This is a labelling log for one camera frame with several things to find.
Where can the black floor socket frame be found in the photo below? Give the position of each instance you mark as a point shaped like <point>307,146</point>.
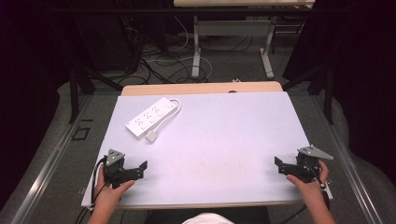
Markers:
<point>81,133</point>

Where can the person's right hand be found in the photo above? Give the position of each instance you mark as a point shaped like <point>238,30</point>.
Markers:
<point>309,188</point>

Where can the person's white shirt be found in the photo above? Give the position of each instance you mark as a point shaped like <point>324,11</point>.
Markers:
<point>208,218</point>

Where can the white plug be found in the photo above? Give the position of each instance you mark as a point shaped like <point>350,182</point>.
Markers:
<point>151,136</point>

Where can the aluminium floor rail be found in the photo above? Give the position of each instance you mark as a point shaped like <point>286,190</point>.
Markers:
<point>351,168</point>
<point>46,169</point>

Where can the white desk with metal legs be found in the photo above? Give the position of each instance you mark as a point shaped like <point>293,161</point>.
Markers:
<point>233,28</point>

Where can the dark curtain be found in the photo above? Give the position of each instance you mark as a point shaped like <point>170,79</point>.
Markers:
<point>25,77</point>
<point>364,77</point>

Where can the wooden table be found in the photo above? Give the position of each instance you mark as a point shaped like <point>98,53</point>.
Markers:
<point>193,88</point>

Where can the black metal stand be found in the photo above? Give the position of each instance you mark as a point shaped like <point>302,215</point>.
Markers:
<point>328,93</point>
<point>74,93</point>

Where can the black horizontal bar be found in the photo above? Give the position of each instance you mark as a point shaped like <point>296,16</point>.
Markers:
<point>155,10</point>

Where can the person's dark lap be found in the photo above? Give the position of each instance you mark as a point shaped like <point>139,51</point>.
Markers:
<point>252,215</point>

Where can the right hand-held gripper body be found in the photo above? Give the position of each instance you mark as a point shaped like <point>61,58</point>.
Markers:
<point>306,166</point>

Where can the person's left hand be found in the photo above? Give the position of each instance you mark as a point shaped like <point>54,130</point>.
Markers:
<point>109,194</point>

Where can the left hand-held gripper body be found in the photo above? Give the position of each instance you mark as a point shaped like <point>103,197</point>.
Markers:
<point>117,171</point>

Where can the white power strip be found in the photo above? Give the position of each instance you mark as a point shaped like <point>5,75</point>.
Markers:
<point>152,116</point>

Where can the white table cover sheet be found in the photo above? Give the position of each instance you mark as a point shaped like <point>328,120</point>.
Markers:
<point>211,146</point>

